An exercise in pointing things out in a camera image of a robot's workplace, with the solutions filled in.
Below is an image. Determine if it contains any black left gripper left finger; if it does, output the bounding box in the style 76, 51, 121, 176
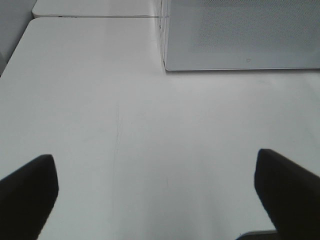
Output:
0, 154, 59, 240

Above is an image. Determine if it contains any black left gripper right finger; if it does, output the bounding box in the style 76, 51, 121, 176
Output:
254, 149, 320, 240

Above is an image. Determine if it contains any white microwave door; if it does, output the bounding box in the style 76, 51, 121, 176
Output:
166, 0, 320, 71

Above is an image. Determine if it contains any white microwave oven body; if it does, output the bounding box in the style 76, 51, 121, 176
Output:
157, 0, 171, 70

